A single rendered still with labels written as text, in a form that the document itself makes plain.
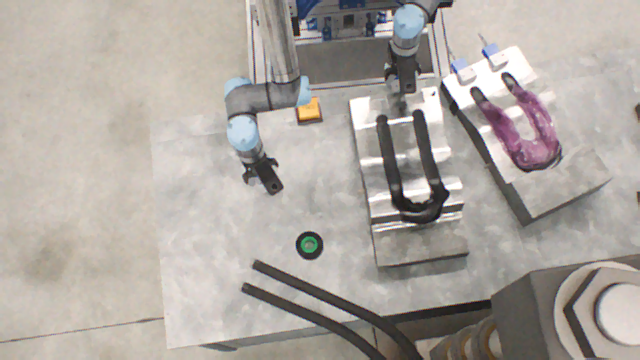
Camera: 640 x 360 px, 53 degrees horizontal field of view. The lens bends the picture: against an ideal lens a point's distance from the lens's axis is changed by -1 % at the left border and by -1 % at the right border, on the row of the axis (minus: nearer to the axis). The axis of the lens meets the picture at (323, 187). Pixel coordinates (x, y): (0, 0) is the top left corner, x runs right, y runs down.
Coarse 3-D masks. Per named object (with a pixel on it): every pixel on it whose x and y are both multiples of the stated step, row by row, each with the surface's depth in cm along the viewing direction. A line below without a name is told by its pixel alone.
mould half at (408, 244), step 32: (352, 128) 198; (416, 160) 187; (448, 160) 186; (384, 192) 180; (416, 192) 180; (384, 224) 185; (416, 224) 185; (448, 224) 184; (384, 256) 183; (416, 256) 182; (448, 256) 183
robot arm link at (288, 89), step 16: (256, 0) 149; (272, 0) 148; (272, 16) 150; (288, 16) 153; (272, 32) 153; (288, 32) 154; (272, 48) 156; (288, 48) 156; (272, 64) 159; (288, 64) 158; (272, 80) 163; (288, 80) 161; (304, 80) 164; (272, 96) 163; (288, 96) 163; (304, 96) 164
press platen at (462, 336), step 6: (462, 330) 135; (468, 330) 134; (456, 336) 135; (462, 336) 134; (468, 336) 133; (456, 342) 134; (462, 342) 133; (450, 348) 136; (456, 348) 133; (462, 348) 132; (450, 354) 137; (456, 354) 133; (462, 354) 132
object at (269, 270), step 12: (252, 264) 187; (264, 264) 186; (276, 276) 184; (288, 276) 183; (300, 288) 181; (312, 288) 179; (324, 300) 178; (336, 300) 176; (348, 312) 175; (360, 312) 173
